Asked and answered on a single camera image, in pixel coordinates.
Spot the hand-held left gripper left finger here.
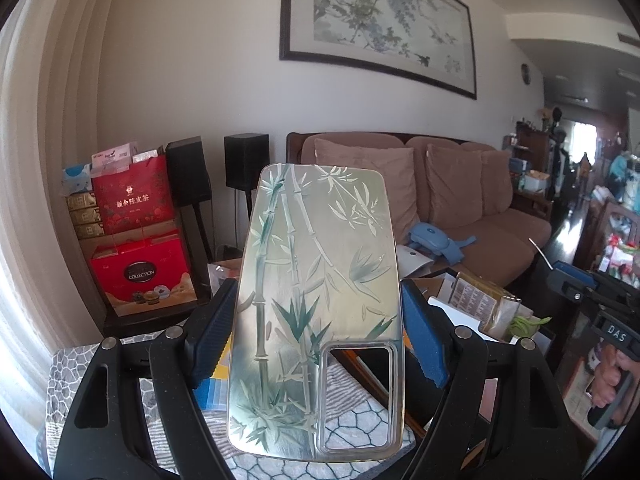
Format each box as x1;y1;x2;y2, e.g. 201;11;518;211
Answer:
52;277;238;480

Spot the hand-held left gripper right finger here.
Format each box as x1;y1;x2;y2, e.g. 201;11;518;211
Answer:
400;279;583;480

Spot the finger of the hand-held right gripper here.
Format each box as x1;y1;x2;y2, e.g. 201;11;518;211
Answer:
547;260;608;307

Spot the white cardboard box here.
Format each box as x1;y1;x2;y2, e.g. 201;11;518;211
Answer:
417;272;556;361

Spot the gold tissue pack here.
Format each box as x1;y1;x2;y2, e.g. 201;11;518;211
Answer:
448;272;521;336

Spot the green rope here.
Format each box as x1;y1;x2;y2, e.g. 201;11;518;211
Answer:
509;315;551;338

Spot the clear bamboo print phone case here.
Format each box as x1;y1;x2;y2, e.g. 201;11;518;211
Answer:
227;162;403;461

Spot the person's right hand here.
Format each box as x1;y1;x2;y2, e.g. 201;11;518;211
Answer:
590;344;624;412

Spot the cluttered dining table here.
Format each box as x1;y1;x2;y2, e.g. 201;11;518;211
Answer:
590;150;640;281

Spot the white dome device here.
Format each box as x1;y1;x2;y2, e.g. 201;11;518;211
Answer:
397;246;436;277

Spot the brown sofa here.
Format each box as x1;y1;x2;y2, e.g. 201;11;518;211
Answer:
286;131;553;286

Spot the red gift box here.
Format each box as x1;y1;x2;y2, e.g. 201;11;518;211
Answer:
90;230;198;317

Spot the blue massager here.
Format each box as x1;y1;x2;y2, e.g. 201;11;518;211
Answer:
404;224;478;263

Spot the grey patterned blanket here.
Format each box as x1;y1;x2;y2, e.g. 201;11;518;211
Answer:
45;342;418;480

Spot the dark wooden cabinet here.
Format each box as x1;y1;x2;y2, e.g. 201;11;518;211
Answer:
515;120;556;196

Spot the medium brown cushion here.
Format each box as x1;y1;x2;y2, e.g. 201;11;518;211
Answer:
425;144;486;221

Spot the large brown cushion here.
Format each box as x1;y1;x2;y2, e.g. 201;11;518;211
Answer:
314;138;420;246

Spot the red gift bag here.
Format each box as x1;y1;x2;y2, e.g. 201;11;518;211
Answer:
92;152;173;236

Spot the black speaker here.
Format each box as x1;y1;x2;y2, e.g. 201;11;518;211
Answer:
165;136;212;207
223;133;270;192

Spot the blue tissue box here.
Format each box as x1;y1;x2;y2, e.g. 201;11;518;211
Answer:
61;162;95;197

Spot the pink white carton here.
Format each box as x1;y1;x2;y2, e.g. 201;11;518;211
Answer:
91;141;138;166

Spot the white curtain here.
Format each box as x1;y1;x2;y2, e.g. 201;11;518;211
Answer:
0;0;118;361

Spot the framed flower painting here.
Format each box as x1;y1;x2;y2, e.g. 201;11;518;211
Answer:
279;0;477;101

